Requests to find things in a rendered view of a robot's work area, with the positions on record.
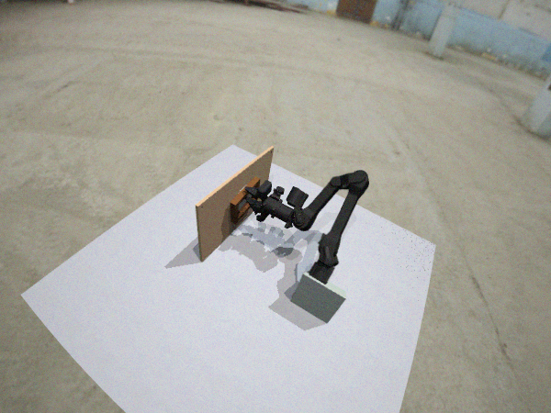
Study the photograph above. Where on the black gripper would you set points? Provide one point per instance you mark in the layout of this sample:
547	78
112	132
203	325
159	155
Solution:
267	206

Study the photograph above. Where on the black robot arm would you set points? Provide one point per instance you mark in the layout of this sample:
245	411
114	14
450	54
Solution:
304	218

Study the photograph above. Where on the brown flat rectangular board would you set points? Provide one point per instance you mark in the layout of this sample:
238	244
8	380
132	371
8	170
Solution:
214	224

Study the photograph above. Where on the brown wooden picture frame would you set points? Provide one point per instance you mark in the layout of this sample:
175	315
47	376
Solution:
238	205

